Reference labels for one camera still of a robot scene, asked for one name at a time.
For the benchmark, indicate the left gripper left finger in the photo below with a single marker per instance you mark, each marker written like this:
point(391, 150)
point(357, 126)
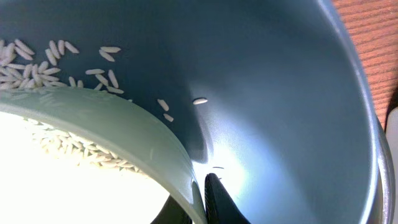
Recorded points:
point(172, 213)

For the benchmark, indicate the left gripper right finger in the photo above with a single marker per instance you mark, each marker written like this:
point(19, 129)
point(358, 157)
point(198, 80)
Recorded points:
point(220, 208)

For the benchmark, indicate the light green bowl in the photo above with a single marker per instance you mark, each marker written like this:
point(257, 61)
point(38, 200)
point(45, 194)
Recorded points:
point(118, 125)

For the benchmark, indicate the white rice pile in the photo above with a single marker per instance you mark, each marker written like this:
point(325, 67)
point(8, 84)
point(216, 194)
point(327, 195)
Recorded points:
point(26, 139)

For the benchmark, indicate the dark blue plate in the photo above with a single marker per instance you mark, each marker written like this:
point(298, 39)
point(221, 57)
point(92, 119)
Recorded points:
point(268, 95)

